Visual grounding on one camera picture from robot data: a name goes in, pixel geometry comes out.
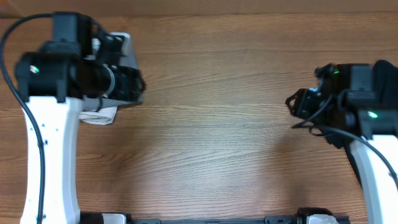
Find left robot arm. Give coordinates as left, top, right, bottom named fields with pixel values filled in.
left=15, top=12, right=146, bottom=223

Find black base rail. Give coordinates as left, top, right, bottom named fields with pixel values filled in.
left=80, top=207, right=351, bottom=224

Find black garment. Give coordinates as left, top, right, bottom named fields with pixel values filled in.
left=312, top=60, right=397, bottom=179

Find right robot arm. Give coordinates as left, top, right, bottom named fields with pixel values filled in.
left=285, top=60, right=397, bottom=223

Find grey shorts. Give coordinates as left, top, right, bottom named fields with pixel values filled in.
left=83, top=40, right=143, bottom=111

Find folded beige shorts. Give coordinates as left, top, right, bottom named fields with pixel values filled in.
left=79, top=106, right=118, bottom=126

